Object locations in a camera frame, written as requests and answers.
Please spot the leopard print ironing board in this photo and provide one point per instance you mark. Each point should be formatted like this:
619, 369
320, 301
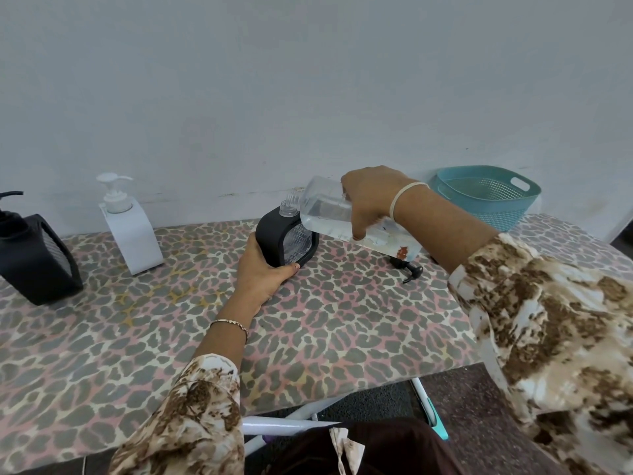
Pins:
346, 321

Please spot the person's right forearm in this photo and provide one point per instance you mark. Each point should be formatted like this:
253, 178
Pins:
445, 232

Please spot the person's left forearm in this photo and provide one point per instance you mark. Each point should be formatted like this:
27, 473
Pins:
217, 346

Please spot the person's right hand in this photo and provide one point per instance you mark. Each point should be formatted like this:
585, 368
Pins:
376, 192

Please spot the tall clear plastic bottle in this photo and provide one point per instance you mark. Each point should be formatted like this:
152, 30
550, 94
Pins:
324, 207

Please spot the short black pump head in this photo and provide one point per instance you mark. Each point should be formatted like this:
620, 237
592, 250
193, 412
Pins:
411, 273

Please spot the teal plastic basket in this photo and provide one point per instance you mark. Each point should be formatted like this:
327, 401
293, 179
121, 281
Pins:
494, 207

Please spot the white wrist band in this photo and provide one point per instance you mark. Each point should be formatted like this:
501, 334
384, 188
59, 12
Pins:
400, 197

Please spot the person's dark maroon garment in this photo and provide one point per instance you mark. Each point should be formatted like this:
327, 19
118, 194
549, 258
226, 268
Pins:
395, 450

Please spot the white ironing board leg frame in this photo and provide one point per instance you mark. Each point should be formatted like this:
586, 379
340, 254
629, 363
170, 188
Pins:
277, 426

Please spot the black square soap dispenser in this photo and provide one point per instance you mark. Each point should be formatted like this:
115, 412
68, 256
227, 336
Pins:
269, 237

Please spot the white soap dispenser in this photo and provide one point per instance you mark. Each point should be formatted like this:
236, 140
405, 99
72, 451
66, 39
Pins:
133, 242

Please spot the person's left hand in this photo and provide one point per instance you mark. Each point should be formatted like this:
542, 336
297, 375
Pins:
257, 284

